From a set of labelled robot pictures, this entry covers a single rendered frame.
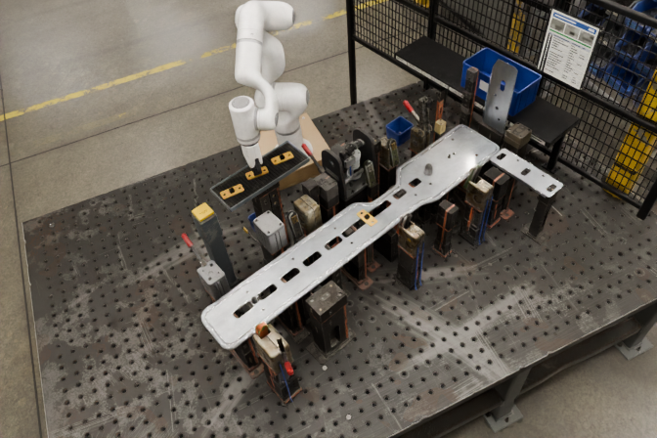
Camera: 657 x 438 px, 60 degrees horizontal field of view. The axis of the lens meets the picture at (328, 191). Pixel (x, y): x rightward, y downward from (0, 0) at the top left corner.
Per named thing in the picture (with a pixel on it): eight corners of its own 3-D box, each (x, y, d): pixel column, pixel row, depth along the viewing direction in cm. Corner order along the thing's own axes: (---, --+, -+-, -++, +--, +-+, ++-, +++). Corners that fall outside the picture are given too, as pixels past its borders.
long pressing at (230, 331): (232, 360, 183) (231, 358, 182) (195, 314, 195) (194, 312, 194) (503, 149, 237) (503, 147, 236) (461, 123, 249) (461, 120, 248)
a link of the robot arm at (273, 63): (291, 116, 242) (254, 116, 245) (295, 98, 250) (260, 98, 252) (271, 14, 204) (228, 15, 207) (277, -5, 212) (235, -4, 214)
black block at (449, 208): (445, 263, 236) (453, 220, 214) (426, 248, 242) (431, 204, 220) (459, 252, 240) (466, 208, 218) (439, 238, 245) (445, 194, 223)
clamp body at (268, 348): (285, 411, 200) (272, 367, 173) (261, 380, 208) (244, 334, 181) (309, 391, 204) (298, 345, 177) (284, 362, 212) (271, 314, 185)
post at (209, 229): (225, 291, 234) (199, 226, 201) (215, 280, 238) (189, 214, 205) (240, 281, 237) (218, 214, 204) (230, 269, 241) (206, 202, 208)
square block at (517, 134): (505, 197, 257) (521, 139, 230) (492, 187, 262) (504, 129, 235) (517, 188, 261) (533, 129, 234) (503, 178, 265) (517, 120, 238)
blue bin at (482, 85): (512, 116, 244) (518, 93, 234) (459, 85, 260) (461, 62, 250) (537, 100, 250) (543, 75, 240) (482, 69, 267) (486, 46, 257)
